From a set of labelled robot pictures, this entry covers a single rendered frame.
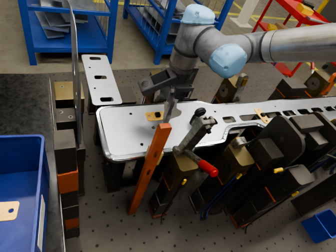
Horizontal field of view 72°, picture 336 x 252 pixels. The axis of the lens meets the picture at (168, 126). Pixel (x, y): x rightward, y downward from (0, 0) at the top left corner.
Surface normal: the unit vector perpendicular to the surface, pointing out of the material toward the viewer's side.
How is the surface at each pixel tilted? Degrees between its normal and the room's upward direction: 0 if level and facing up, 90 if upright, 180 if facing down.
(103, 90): 0
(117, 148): 0
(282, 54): 108
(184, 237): 0
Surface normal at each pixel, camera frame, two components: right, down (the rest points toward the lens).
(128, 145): 0.26, -0.65
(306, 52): -0.69, 0.62
